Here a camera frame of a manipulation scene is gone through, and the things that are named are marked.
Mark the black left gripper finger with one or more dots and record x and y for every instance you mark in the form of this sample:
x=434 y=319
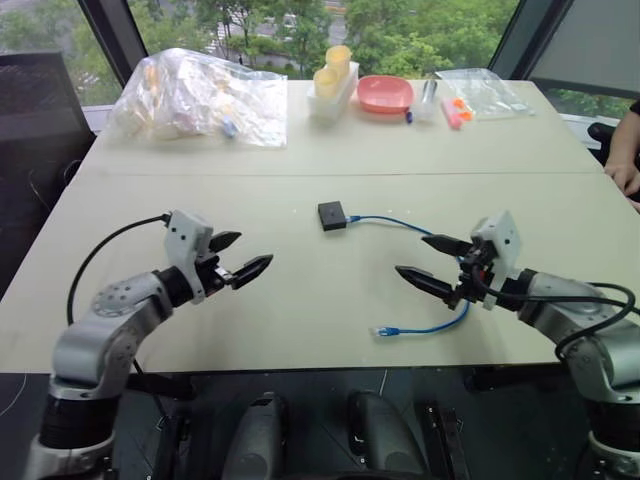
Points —
x=252 y=270
x=225 y=241

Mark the pink plastic bowl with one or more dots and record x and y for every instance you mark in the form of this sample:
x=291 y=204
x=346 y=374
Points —
x=385 y=94

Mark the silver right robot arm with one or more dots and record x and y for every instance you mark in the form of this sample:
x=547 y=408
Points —
x=585 y=325

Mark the flat clear zip bag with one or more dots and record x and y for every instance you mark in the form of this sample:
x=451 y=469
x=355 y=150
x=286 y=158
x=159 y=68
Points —
x=490 y=95

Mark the dark rounded grey shape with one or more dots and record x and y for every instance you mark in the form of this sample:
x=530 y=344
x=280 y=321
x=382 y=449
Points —
x=260 y=440
x=380 y=435

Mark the person's bare forearm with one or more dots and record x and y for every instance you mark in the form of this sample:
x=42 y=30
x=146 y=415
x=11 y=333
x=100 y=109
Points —
x=627 y=140

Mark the person's bare hand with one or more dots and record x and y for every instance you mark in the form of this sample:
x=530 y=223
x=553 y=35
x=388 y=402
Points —
x=627 y=180

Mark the white plastic tray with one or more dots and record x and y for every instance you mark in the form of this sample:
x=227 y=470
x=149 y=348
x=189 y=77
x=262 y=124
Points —
x=330 y=105

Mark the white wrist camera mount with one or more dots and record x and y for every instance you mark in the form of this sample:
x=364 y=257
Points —
x=187 y=240
x=505 y=240

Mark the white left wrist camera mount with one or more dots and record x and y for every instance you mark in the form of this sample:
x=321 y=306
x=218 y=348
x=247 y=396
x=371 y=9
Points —
x=187 y=240

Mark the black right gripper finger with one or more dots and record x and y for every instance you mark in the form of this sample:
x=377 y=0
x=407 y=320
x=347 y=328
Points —
x=425 y=282
x=447 y=245

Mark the pale yellow plastic cup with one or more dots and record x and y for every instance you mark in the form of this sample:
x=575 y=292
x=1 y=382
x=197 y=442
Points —
x=338 y=59
x=326 y=82

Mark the clear plastic bag with items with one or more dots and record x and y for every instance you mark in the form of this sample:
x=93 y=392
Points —
x=195 y=100

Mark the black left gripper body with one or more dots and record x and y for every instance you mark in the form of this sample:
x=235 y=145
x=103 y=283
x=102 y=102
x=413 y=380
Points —
x=214 y=277

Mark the pink block with orange caps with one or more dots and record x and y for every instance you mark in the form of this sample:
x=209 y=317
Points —
x=456 y=114

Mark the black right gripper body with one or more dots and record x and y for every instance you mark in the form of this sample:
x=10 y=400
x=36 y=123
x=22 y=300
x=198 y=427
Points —
x=475 y=275

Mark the small black adapter box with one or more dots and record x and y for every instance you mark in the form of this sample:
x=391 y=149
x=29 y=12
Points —
x=331 y=216

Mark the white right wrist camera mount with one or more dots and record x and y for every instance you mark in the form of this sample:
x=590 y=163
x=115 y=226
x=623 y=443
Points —
x=505 y=240

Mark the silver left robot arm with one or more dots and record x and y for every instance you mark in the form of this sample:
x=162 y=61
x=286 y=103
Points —
x=95 y=345

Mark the black office chair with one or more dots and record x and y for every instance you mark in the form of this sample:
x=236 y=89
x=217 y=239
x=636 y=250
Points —
x=599 y=142
x=35 y=130

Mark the clear plastic tumbler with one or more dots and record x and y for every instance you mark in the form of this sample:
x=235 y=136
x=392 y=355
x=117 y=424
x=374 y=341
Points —
x=428 y=100

